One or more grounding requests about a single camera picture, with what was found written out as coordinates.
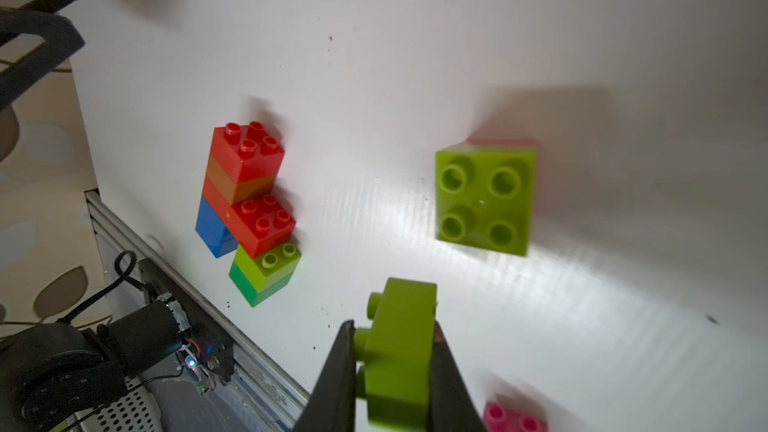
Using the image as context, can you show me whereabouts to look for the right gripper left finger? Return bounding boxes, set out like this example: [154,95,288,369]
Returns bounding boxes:
[292,320,357,432]

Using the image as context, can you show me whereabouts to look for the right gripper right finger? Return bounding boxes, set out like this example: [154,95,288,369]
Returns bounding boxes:
[427,322,486,432]

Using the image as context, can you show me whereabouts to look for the pink lego brick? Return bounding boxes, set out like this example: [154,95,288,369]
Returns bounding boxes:
[482,402,549,432]
[466,138,541,148]

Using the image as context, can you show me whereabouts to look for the lime green lego brick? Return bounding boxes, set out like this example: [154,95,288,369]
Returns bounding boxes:
[233,241,302,292]

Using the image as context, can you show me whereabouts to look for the small red lego brick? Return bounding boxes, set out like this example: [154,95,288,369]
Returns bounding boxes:
[202,179,296,258]

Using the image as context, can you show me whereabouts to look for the red long lego brick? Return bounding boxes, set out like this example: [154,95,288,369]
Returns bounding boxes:
[210,121,285,183]

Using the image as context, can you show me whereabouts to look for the dark green lego brick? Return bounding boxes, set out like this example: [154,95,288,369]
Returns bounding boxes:
[229,263,292,307]

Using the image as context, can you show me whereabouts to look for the dark blue lego brick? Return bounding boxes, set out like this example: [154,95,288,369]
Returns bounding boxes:
[195,198,238,258]

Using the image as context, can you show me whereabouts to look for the orange brown lego brick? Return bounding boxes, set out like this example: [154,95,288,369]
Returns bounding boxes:
[206,157,276,205]

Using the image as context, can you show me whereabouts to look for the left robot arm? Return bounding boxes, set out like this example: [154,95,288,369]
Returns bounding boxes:
[1,0,234,431]

